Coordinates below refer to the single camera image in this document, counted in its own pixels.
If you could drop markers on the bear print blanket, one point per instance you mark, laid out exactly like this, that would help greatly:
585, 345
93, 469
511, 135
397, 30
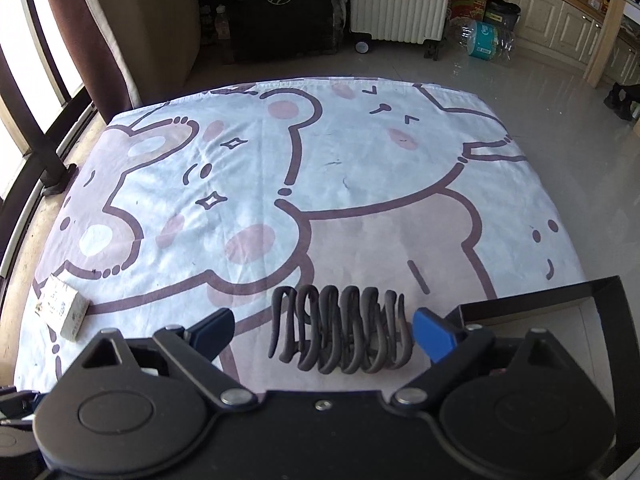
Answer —
350, 200

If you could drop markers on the black cardboard box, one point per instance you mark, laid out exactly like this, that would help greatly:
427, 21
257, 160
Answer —
610, 360

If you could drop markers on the black trash bin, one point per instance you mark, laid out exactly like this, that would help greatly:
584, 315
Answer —
502, 12

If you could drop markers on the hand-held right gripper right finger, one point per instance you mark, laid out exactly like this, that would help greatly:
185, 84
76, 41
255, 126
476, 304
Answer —
436, 335

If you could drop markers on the wooden post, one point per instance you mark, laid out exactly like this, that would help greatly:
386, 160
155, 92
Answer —
605, 40

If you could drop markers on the brown curtain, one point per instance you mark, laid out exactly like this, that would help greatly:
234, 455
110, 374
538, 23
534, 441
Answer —
125, 35

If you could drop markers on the dark window railing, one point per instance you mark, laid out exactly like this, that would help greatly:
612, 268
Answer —
35, 150

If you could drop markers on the clear plastic water bottle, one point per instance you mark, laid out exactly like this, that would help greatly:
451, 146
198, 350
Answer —
223, 22

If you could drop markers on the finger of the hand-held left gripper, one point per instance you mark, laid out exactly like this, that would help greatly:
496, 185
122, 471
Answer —
17, 402

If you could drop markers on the black luggage bag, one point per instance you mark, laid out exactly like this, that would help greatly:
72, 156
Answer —
285, 25

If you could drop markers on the teal water bottle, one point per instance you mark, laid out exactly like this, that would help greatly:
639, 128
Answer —
482, 40

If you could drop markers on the cream kitchen cabinets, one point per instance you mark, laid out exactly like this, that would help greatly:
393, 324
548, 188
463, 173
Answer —
555, 15

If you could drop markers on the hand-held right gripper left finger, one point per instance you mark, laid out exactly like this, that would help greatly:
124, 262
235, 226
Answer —
214, 332

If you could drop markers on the yellow tissue pack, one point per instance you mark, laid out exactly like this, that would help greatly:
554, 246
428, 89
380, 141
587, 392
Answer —
62, 305

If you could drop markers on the white ribbed suitcase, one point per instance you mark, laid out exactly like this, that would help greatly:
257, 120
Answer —
400, 0

